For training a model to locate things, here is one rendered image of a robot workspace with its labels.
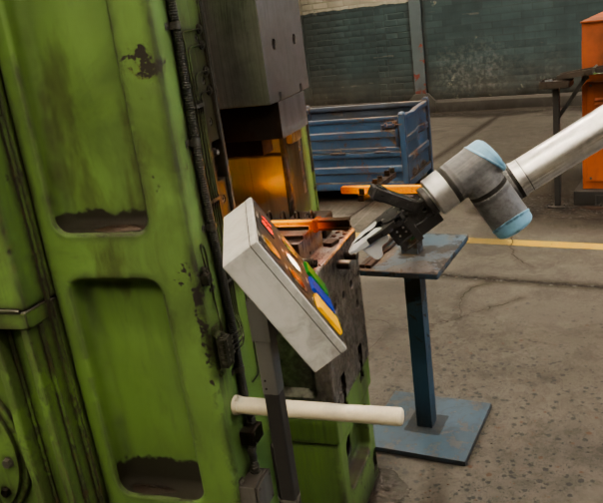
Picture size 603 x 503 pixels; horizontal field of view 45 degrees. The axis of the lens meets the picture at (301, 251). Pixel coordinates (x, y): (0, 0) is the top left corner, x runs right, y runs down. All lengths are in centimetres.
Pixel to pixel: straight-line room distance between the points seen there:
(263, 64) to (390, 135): 402
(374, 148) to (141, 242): 422
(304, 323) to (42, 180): 84
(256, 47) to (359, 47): 860
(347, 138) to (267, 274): 464
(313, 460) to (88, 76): 126
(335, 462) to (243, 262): 105
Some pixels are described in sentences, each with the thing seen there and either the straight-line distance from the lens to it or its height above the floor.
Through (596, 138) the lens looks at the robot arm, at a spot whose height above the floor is 122.
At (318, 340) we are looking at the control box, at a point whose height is 99.
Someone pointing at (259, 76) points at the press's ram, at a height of 144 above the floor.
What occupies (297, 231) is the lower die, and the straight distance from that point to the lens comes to 205.
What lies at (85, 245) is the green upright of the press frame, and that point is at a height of 110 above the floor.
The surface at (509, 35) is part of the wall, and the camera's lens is 968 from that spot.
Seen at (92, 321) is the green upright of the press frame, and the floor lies 86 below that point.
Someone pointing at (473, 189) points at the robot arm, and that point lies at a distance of 160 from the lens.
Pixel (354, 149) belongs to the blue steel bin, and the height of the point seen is 45.
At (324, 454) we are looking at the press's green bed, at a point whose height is 33.
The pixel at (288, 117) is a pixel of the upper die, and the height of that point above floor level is 132.
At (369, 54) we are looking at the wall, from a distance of 1036.
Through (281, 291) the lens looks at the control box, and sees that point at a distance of 134.
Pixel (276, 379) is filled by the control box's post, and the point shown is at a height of 84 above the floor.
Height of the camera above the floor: 159
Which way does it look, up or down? 19 degrees down
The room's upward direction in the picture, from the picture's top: 8 degrees counter-clockwise
